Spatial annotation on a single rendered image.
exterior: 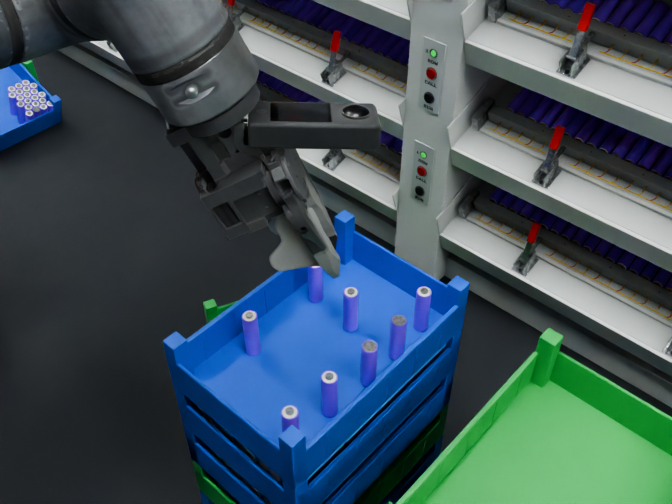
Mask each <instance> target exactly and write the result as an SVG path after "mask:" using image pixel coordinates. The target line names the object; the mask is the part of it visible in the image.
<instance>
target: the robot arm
mask: <svg viewBox="0 0 672 504"><path fill-rule="evenodd" d="M89 41H111V42H112V43H113V45H114V46H115V48H116V49H117V51H118V52H119V53H120V55H121V56H122V58H123V59H124V61H125V62H126V64H127V65H128V66H129V68H130V69H131V71H132V72H133V73H134V75H135V76H136V78H137V79H138V80H139V82H140V83H141V84H142V86H143V87H144V89H145V90H146V92H147V93H148V95H149V96H150V97H151V99H152V100H153V102H154V103H155V105H156V106H157V108H158V109H159V110H160V112H161V113H162V115H163V116H164V118H165V119H166V121H167V122H168V126H169V129H167V130H166V132H165V137H166V139H167V140H168V142H169V143H170V144H171V146H172V147H173V148H176V147H178V146H180V147H181V148H182V150H183V151H184V152H185V154H186V155H187V157H188V158H189V160H190V161H191V163H192V164H193V165H194V167H195V168H196V170H197V172H196V174H195V176H196V177H195V185H196V187H197V189H198V191H199V192H200V200H201V201H202V202H203V204H204V205H205V207H206V208H207V209H208V211H209V212H210V214H211V215H212V216H213V218H214V219H215V221H216V222H217V223H218V225H219V226H220V228H221V229H222V230H223V232H224V233H225V235H226V236H227V237H228V239H229V240H230V239H232V238H235V237H237V236H239V235H242V234H244V233H246V232H248V233H249V234H250V233H252V232H255V231H257V230H259V229H262V228H264V227H267V226H269V228H270V230H271V231H272V232H273V233H275V234H278V235H279V236H280V238H281V243H280V244H279V246H278V247H277V248H276V249H275V250H274V251H273V253H272V254H271V255H270V257H269V262H270V264H271V266H272V267H273V268H274V269H276V270H278V271H288V270H294V269H300V268H306V267H312V266H320V267H322V268H323V269H324V270H325V272H326V273H327V274H328V275H329V276H331V277H332V278H333V279H334V278H337V277H338V276H339V272H340V261H341V259H340V256H339V254H338V253H337V252H336V243H337V233H336V231H335V229H334V226H333V224H332V222H331V219H330V217H329V215H328V213H327V210H326V208H325V206H324V204H323V202H322V200H321V197H320V195H319V193H318V191H317V189H316V187H315V185H314V183H313V181H312V179H311V177H310V175H309V173H308V171H307V169H306V167H305V166H304V164H303V162H302V161H301V159H300V156H299V154H298V152H297V150H296V149H364V150H374V149H377V148H378V147H379V145H380V137H381V125H380V120H379V116H378V112H377V108H376V106H375V105H374V104H372V103H325V102H268V101H258V100H259V98H260V90H259V89H258V87H257V85H256V81H257V78H258V75H259V66H258V64H257V63H256V61H255V59H254V57H253V56H252V54H251V52H250V50H249V49H248V47H247V45H246V43H245V42H244V40H243V38H242V36H241V34H240V33H239V31H238V29H237V27H236V26H235V24H234V23H233V22H232V20H231V18H230V16H229V14H228V12H227V11H226V9H225V7H224V5H223V4H222V2H221V0H0V70H1V69H4V68H7V67H9V66H11V65H18V64H21V63H23V62H26V61H29V60H32V59H35V58H37V57H40V56H43V55H46V54H49V53H52V52H54V51H57V50H60V49H63V48H66V47H69V46H71V45H74V44H77V43H82V42H89ZM247 114H248V126H247V123H244V122H247V118H244V117H245V116H246V115H247ZM198 173H199V174H198ZM197 174H198V175H197ZM199 176H200V177H199ZM198 177H199V178H198ZM197 180H198V182H199V186H200V188H201V189H200V188H199V186H198V184H197ZM206 184H207V185H208V186H206ZM206 189H207V190H206ZM271 218H272V219H271ZM269 219H271V220H270V221H269V224H268V220H269Z"/></svg>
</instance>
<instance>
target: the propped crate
mask: <svg viewBox="0 0 672 504"><path fill-rule="evenodd" d="M23 80H28V81H29V82H30V84H31V83H36V84H37V85H38V93H39V92H45V93H46V100H47V101H49V102H51V103H52V105H53V110H51V111H49V112H47V113H45V114H42V115H40V116H38V117H36V118H34V119H32V120H30V121H28V122H26V123H24V124H20V123H19V122H18V114H17V115H12V114H11V113H10V107H9V99H8V87H9V86H14V87H15V84H16V83H21V84H22V81H23ZM60 122H62V114H61V99H60V98H59V97H58V96H57V95H54V96H51V95H50V94H49V93H48V92H47V90H46V89H45V88H44V87H43V86H42V85H41V84H40V83H39V82H38V81H37V80H36V79H35V78H34V77H33V76H32V75H31V74H30V72H29V71H28V70H27V69H26V68H25V67H24V66H23V65H22V64H18V65H11V66H9V67H7V68H4V69H1V70H0V151H2V150H4V149H6V148H8V147H10V146H12V145H14V144H17V143H19V142H21V141H23V140H25V139H27V138H29V137H31V136H33V135H35V134H37V133H39V132H41V131H43V130H45V129H47V128H49V127H51V126H53V125H56V124H58V123H60Z"/></svg>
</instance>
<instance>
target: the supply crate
mask: <svg viewBox="0 0 672 504"><path fill-rule="evenodd" d="M334 229H335V231H336V233H337V243H336V252H337V253H338V254H339V256H340V259H341V261H340V272H339V276H338V277H337V278H334V279H333V278H332V277H331V276H329V275H328V274H327V273H326V272H325V270H324V269H323V268H322V274H323V299H322V301H320V302H318V303H313V302H311V301H310V300H309V289H308V267H306V268H300V269H294V270H288V271H278V272H277V273H275V274H274V275H273V276H271V277H270V278H269V279H267V280H266V281H265V282H263V283H262V284H261V285H259V286H258V287H256V288H255V289H254V290H252V291H251V292H250V293H248V294H247V295H246V296H244V297H243V298H242V299H240V300H239V301H237V302H236V303H235V304H233V305H232V306H231V307H229V308H228V309H227V310H225V311H224V312H223V313H221V314H220V315H218V316H217V317H216V318H214V319H213V320H212V321H210V322H209V323H208V324H206V325H205V326H204V327H202V328H201V329H199V330H198V331H197V332H195V333H194V334H193V335H191V336H190V337H189V338H187V339H185V338H184V337H183V336H181V335H180V334H179V333H178V332H174V333H173V334H171V335H170V336H169V337H167V338H166V339H164V340H163V345H164V349H165V353H166V358H167V362H168V366H169V370H170V374H171V378H172V382H173V385H174V386H175V387H176V388H177V389H179V390H180V391H181V392H182V393H183V394H184V395H185V396H187V397H188V398H189V399H190V400H191V401H192V402H194V403H195V404H196V405H197V406H198V407H199V408H201V409H202V410H203V411H204V412H205V413H206V414H208V415H209V416H210V417H211V418H212V419H213V420H215V421H216V422H217V423H218V424H219V425H220V426H221V427H223V428H224V429H225V430H226V431H227V432H228V433H230V434H231V435H232V436H233V437H234V438H235V439H237V440H238V441H239V442H240V443H241V444H242V445H244V446H245V447H246V448H247V449H248V450H249V451H251V452H252V453H253V454H254V455H255V456H256V457H257V458H259V459H260V460H261V461H262V462H263V463H264V464H266V465H267V466H268V467H269V468H270V469H271V470H273V471H274V472H275V473H276V474H277V475H278V476H280V477H281V478H282V479H283V480H284V481H285V482H286V483H288V484H289V485H290V486H291V487H292V488H293V489H297V488H298V487H299V486H300V485H301V484H302V483H303V482H304V481H305V480H306V479H307V478H308V477H309V476H310V475H311V474H312V473H313V472H314V471H315V470H316V469H317V468H318V467H319V466H320V465H321V464H322V463H323V462H324V461H325V460H326V459H327V458H328V457H329V456H331V455H332V454H333V453H334V452H335V451H336V450H337V449H338V448H339V447H340V446H341V445H342V444H343V443H344V442H345V441H346V440H347V439H348V438H349V437H350V436H351V435H352V434H353V433H354V432H355V431H356V430H357V429H358V428H359V427H360V426H361V425H362V424H363V423H364V422H365V421H367V420H368V419H369V418H370V417H371V416H372V415H373V414H374V413H375V412H376V411H377V410H378V409H379V408H380V407H381V406H382V405H383V404H384V403H385V402H386V401H387V400H388V399H389V398H390V397H391V396H392V395H393V394H394V393H395V392H396V391H397V390H398V389H399V388H400V387H401V386H402V385H404V384H405V383H406V382H407V381H408V380H409V379H410V378H411V377H412V376H413V375H414V374H415V373H416V372H417V371H418V370H419V369H420V368H421V367H422V366H423V365H424V364H425V363H426V362H427V361H428V360H429V359H430V358H431V357H432V356H433V355H434V354H435V353H436V352H437V351H438V350H440V349H441V348H442V347H443V346H444V345H445V344H446V343H447V342H448V341H449V340H450V339H451V338H452V337H453V336H454V335H455V334H456V333H457V332H458V331H459V330H460V329H461V328H462V327H463V321H464V315H465V310H466V304H467V297H468V292H469V286H470V283H469V282H468V281H466V280H464V279H462V278H461V277H459V276H456V277H455V278H453V279H452V280H451V281H450V282H449V283H448V285H446V284H444V283H442V282H441V281H439V280H437V279H436V278H434V277H432V276H431V275H429V274H427V273H426V272H424V271H422V270H421V269H419V268H417V267H416V266H414V265H412V264H411V263H409V262H407V261H405V260H404V259H402V258H400V257H399V256H397V255H395V254H394V253H392V252H390V251H389V250H387V249H385V248H384V247H382V246H380V245H379V244H377V243H375V242H374V241H372V240H370V239H369V238H367V237H365V236H363V235H362V234H360V233H358V232H357V231H355V216H354V215H353V214H351V213H349V212H347V211H346V210H343V211H341V212H340V213H339V214H337V215H336V216H335V217H334ZM422 286H426V287H428V288H430V289H431V291H432V295H431V303H430V311H429V319H428V327H427V329H426V330H425V331H421V332H420V331H416V330H415V329H414V328H413V319H414V310H415V300H416V291H417V289H418V288H419V287H422ZM347 287H355V288H357V289H358V291H359V299H358V327H357V329H356V330H355V331H353V332H348V331H346V330H344V328H343V291H344V289H345V288H347ZM248 310H252V311H255V312H256V313H257V317H258V326H259V335H260V345H261V352H260V353H259V354H258V355H256V356H250V355H248V354H247V353H246V348H245V341H244V333H243V325H242V318H241V316H242V314H243V313H244V312H245V311H248ZM394 315H403V316H405V317H406V319H407V327H406V337H405V348H404V353H403V354H402V355H401V356H400V357H399V358H398V359H396V360H392V359H391V358H390V357H389V341H390V328H391V318H392V317H393V316H394ZM367 340H372V341H374V342H376V343H377V345H378V353H377V370H376V379H375V380H374V381H373V382H372V383H371V384H370V385H369V386H368V387H366V386H363V385H362V384H361V382H360V369H361V345H362V343H363V342H364V341H367ZM328 370H331V371H334V372H335V373H336V374H337V375H338V412H337V414H336V415H335V416H334V417H330V418H329V417H325V416H324V415H323V414H322V409H321V375H322V373H323V372H325V371H328ZM286 405H294V406H296V407H297V408H298V411H299V426H300V431H299V430H298V429H297V428H296V427H295V426H293V425H291V426H289V427H288V428H287V429H286V430H285V431H284V432H282V420H281V410H282V408H283V407H284V406H286Z"/></svg>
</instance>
